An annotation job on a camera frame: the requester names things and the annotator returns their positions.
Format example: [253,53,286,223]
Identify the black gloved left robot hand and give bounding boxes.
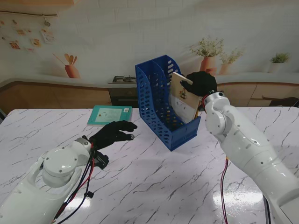
[88,120,138,149]

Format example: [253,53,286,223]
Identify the teal cover book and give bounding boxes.
[86,105,133,128]

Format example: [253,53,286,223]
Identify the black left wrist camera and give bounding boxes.
[94,151,110,170]

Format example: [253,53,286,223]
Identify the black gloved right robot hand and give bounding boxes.
[179,71,218,98]

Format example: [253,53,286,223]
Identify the blue perforated plastic file holder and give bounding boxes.
[135,55,201,152]

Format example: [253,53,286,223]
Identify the red black left arm cables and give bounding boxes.
[52,143,99,222]

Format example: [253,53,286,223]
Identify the beige and white cover book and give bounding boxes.
[168,71,203,123]

